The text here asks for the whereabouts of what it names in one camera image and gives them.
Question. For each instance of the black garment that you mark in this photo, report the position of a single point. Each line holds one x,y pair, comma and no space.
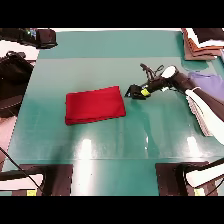
210,33
13,83

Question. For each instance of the pale checked garment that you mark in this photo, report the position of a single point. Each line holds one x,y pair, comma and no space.
200,116

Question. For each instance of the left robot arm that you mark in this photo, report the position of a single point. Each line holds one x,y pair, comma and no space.
20,181

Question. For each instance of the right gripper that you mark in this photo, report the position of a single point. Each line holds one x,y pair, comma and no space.
137,91

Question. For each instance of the purple garment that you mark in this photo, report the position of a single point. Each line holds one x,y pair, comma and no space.
210,83

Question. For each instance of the red T-shirt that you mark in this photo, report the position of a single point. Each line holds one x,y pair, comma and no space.
95,105

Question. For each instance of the white garment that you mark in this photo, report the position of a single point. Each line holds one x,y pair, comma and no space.
208,43

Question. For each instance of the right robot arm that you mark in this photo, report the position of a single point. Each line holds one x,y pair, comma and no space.
181,82

